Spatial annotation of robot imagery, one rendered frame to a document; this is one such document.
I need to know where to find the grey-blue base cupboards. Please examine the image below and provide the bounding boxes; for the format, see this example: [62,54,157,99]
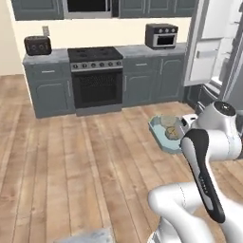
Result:
[22,60,77,120]
[121,54,186,108]

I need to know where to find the black stove with oven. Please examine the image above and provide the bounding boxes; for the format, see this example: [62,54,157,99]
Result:
[66,46,124,117]

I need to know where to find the grey fridge door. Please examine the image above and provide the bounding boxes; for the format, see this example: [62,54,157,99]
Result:
[183,0,224,87]

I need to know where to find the pale tan dumpling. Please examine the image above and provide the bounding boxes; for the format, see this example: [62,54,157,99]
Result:
[160,116,178,127]
[165,126,180,140]

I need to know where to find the black and silver toaster oven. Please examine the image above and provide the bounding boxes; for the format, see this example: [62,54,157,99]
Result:
[144,23,179,50]

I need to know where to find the grey-blue wall cupboards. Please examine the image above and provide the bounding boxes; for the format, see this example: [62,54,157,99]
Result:
[119,0,199,19]
[10,0,65,22]

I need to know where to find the grey fridge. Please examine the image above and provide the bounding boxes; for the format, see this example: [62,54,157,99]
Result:
[183,0,243,116]

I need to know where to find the black toaster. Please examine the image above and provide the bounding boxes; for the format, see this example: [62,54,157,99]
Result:
[24,35,53,57]

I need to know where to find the silver microwave oven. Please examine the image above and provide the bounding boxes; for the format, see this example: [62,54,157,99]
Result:
[62,0,114,20]

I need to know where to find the light blue tupperware container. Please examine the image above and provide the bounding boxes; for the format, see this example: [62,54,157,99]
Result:
[148,114,190,156]

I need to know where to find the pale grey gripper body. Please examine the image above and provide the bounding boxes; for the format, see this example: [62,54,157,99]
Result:
[175,121,192,142]

